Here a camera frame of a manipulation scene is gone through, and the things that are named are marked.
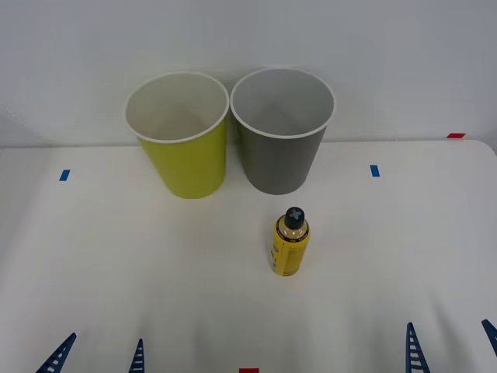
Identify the yellow bottle with black cap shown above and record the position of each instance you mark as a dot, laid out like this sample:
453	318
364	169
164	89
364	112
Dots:
289	252

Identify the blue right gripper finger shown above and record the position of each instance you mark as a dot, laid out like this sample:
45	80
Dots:
491	334
414	351

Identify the yellow-green plastic waste bin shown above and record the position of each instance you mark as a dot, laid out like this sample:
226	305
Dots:
194	167

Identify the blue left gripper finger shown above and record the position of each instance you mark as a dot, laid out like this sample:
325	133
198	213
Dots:
56	357
137	359

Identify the grey plastic waste bin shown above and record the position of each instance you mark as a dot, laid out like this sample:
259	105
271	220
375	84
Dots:
277	163

